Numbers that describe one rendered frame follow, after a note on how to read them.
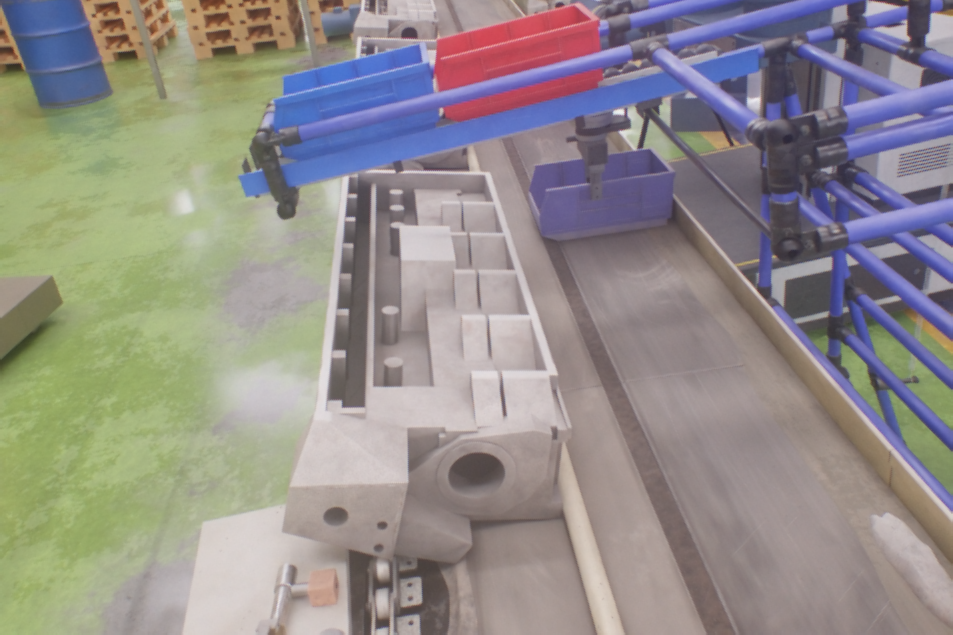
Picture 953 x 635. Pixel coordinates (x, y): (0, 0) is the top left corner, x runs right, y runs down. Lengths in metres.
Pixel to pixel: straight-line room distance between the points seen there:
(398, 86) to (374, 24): 2.56
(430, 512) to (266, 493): 1.47
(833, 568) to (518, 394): 0.47
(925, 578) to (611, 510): 0.40
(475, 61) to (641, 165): 0.88
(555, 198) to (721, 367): 0.66
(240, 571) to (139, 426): 1.91
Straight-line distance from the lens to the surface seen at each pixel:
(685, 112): 5.09
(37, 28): 7.89
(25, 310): 3.93
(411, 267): 1.61
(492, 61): 1.54
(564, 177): 2.26
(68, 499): 3.00
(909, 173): 3.33
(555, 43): 1.55
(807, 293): 3.03
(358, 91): 1.54
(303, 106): 1.56
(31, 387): 3.67
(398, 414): 1.25
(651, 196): 2.15
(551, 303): 1.87
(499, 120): 1.56
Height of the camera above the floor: 1.69
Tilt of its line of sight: 27 degrees down
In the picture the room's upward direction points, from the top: 8 degrees counter-clockwise
